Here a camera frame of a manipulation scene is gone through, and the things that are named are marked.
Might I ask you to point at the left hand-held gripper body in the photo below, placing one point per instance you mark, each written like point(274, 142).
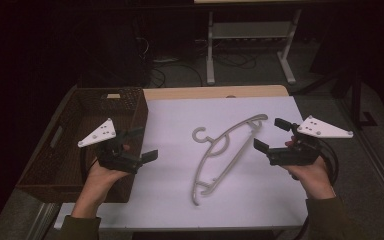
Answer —
point(113, 155)

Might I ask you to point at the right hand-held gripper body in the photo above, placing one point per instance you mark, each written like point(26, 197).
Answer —
point(300, 146)

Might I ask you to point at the brown woven basket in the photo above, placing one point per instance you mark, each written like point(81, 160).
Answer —
point(90, 140)

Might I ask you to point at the grey plastic clothes hanger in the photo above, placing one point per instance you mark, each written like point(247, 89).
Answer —
point(226, 154)

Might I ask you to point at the person's left hand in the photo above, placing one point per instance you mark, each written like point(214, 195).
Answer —
point(106, 176)

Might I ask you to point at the person's right hand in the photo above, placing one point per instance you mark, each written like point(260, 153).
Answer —
point(310, 176)

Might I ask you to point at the white mat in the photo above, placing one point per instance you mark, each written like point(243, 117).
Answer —
point(193, 160)

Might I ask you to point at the dark stand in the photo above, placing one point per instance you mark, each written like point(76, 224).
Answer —
point(350, 96)

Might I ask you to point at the white metal desk frame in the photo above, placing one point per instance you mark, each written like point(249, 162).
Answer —
point(250, 43)

